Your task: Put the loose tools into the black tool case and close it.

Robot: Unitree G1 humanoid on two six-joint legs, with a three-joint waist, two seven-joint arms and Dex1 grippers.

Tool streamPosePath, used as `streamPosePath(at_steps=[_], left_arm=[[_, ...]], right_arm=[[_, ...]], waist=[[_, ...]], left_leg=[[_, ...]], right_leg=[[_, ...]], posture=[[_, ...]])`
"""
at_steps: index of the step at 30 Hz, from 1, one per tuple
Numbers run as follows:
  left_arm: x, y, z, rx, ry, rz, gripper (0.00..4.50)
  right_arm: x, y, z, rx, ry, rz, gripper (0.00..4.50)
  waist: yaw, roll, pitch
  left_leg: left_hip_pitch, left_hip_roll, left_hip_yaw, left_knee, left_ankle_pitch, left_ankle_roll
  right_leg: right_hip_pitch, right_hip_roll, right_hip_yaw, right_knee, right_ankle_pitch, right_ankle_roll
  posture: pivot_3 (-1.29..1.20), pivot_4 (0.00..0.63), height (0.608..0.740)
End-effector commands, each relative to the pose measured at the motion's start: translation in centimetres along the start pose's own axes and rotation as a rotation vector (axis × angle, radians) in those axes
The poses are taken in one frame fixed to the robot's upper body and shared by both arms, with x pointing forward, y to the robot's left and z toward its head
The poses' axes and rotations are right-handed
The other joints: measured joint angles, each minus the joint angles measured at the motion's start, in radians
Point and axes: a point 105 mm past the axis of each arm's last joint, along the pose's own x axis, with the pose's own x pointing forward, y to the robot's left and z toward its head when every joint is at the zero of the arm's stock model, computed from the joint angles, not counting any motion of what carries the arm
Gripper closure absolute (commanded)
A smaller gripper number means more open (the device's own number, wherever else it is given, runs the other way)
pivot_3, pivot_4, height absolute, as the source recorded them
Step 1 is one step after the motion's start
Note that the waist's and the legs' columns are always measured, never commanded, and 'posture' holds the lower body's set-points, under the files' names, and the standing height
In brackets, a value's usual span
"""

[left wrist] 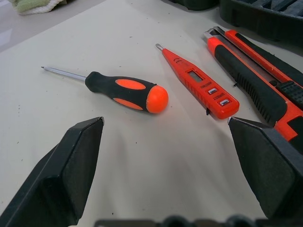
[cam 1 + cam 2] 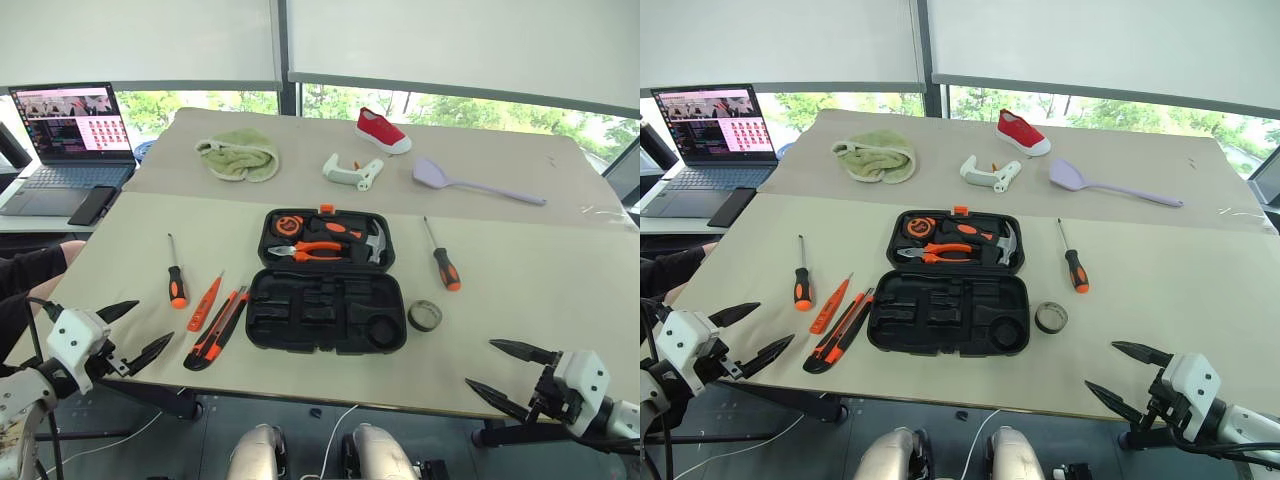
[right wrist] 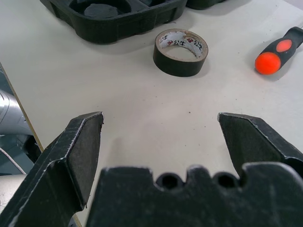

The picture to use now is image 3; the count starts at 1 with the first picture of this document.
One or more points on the black electrical tape roll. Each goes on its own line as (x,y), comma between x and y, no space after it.
(175,67)

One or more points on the silver robot body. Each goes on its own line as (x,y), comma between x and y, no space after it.
(10,113)

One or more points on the black tool case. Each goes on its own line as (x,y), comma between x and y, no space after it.
(99,28)

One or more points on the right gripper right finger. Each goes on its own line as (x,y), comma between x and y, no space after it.
(255,142)

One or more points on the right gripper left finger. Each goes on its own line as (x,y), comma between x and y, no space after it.
(47,189)

